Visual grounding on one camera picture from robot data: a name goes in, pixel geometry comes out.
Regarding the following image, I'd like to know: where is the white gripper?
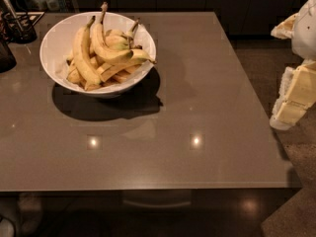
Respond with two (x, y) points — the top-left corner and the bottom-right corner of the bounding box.
(270, 0), (316, 130)

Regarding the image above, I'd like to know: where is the yellow banana right front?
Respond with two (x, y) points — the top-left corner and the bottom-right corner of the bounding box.
(97, 48), (157, 82)

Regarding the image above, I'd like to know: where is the greenish banana back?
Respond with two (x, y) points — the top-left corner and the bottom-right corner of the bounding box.
(105, 20), (139, 50)

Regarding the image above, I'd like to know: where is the long yellow banana left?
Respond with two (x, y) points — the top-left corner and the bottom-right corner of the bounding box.
(72, 16), (101, 87)

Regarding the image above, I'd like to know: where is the white ceramic bowl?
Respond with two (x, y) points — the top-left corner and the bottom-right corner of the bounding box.
(39, 12), (156, 99)

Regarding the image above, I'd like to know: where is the small yellow bananas bottom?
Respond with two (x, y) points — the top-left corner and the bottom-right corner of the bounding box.
(67, 55), (141, 91)

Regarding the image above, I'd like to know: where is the dark round container left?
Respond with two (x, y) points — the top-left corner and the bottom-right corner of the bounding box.
(0, 39), (17, 72)

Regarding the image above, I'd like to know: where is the black wire pen holder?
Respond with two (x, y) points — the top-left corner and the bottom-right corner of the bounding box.
(2, 12), (37, 43)

